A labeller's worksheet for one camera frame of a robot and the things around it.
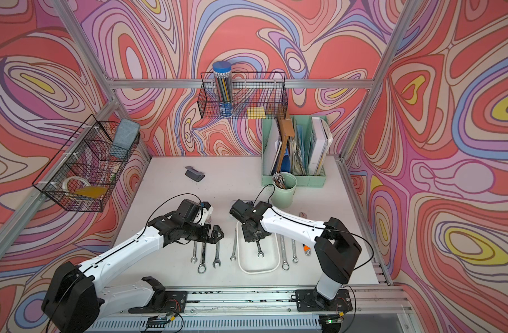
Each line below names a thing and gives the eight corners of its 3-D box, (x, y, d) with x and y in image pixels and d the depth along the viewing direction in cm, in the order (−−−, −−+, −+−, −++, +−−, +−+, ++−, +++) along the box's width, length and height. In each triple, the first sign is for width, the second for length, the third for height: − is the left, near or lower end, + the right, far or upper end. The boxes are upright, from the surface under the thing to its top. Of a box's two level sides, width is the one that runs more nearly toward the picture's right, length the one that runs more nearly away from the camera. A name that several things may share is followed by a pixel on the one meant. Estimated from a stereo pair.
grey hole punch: (183, 174, 115) (181, 170, 112) (189, 169, 118) (187, 164, 115) (199, 183, 111) (197, 178, 108) (205, 177, 114) (203, 173, 111)
